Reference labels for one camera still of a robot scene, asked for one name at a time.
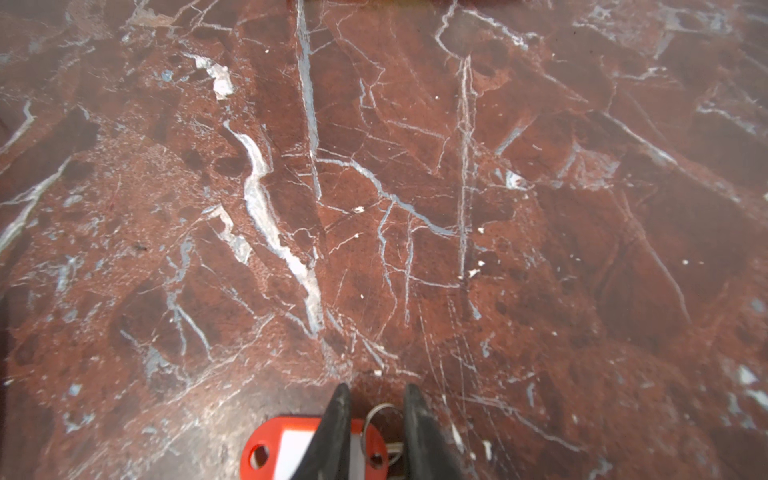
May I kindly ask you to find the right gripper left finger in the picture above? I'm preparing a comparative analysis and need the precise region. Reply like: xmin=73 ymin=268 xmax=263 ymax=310
xmin=292 ymin=383 xmax=352 ymax=480

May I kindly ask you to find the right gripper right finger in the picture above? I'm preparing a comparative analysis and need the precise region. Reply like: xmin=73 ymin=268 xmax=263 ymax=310
xmin=404 ymin=384 xmax=464 ymax=480

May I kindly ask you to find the small red key cap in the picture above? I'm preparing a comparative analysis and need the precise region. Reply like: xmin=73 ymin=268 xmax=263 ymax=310
xmin=239 ymin=404 xmax=403 ymax=480

